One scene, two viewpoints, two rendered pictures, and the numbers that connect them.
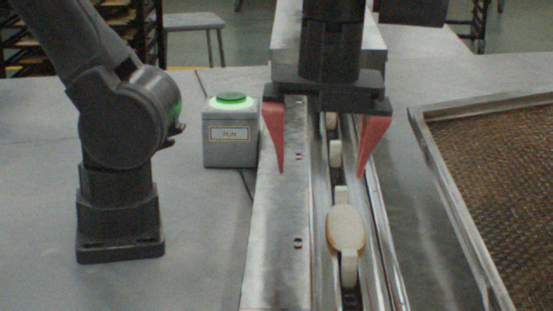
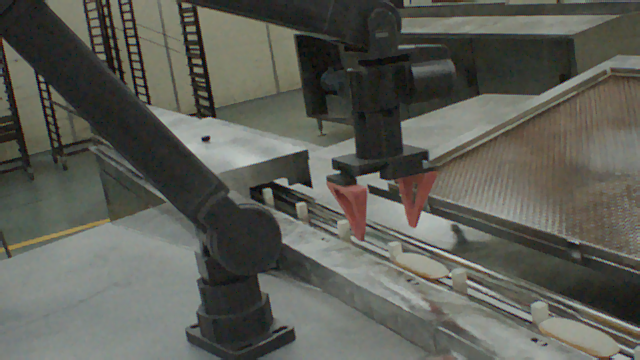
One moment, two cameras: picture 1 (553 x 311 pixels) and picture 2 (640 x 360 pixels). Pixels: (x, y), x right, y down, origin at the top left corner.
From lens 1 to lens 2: 44 cm
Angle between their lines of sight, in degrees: 26
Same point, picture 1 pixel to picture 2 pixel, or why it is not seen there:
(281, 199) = (358, 266)
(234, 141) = not seen: hidden behind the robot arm
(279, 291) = (443, 306)
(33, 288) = not seen: outside the picture
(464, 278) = (511, 270)
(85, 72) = (215, 198)
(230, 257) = (347, 320)
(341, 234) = (430, 268)
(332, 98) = (398, 167)
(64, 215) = (173, 345)
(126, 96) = (252, 209)
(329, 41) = (387, 124)
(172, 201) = not seen: hidden behind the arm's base
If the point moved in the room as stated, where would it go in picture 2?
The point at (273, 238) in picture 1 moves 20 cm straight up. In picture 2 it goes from (391, 285) to (365, 113)
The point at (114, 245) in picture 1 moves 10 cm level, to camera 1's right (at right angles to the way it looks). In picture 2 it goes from (261, 341) to (339, 312)
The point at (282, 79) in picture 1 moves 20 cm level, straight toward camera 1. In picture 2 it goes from (358, 163) to (465, 191)
